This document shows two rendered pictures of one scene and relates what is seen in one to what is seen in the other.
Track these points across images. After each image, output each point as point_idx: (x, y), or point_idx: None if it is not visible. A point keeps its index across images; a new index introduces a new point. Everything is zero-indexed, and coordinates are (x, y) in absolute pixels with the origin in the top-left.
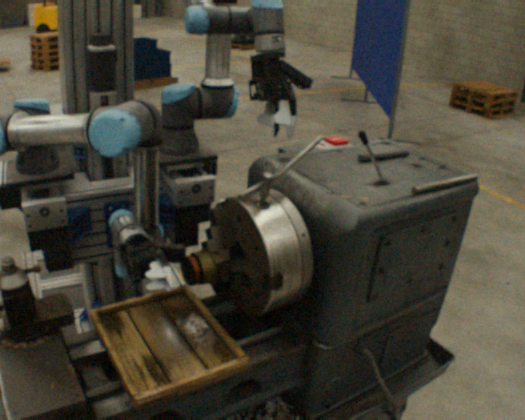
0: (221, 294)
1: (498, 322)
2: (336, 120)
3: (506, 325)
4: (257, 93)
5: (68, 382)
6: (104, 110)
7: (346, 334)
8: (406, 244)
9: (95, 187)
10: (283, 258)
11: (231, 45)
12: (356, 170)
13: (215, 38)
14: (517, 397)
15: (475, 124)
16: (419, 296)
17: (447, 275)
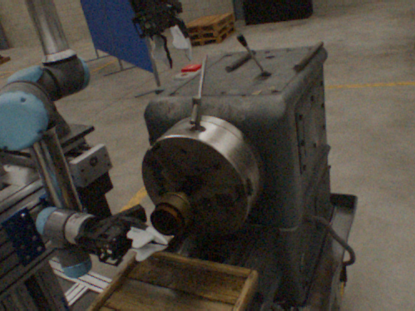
0: (173, 239)
1: (332, 170)
2: (110, 92)
3: (339, 169)
4: (145, 28)
5: None
6: None
7: (302, 209)
8: (308, 115)
9: None
10: (244, 164)
11: None
12: (235, 76)
13: (41, 8)
14: (392, 212)
15: (214, 51)
16: (318, 158)
17: (325, 134)
